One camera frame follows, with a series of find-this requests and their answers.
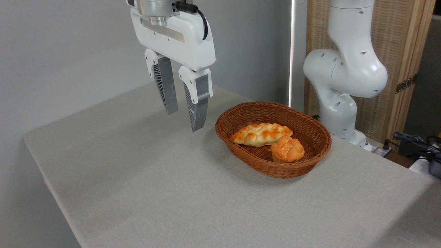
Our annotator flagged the wooden woven folding screen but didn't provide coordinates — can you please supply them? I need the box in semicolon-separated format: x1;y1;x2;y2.
304;0;437;145

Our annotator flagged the grey tablecloth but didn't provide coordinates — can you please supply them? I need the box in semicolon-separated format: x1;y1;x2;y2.
23;81;441;248

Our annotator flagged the long braided bread loaf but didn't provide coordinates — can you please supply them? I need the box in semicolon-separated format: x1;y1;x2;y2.
229;123;294;147

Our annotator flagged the white vertical pole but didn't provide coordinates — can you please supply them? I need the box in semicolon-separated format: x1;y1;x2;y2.
288;0;297;108

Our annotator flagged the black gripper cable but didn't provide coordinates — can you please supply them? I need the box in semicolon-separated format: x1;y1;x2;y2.
175;1;209;41

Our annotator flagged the round knotted bread roll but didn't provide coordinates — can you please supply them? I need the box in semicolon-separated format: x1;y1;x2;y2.
270;135;305;163

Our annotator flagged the black cable bundle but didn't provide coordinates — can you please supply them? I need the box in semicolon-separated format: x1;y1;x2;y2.
383;132;441;162

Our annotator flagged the dark metal screen hinge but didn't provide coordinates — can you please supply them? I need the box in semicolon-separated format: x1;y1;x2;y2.
395;74;418;94

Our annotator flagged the brown oval wicker basket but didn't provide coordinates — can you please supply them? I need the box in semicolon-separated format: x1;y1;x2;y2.
215;101;332;179

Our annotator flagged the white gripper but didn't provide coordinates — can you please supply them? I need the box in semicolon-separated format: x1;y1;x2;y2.
130;8;216;132

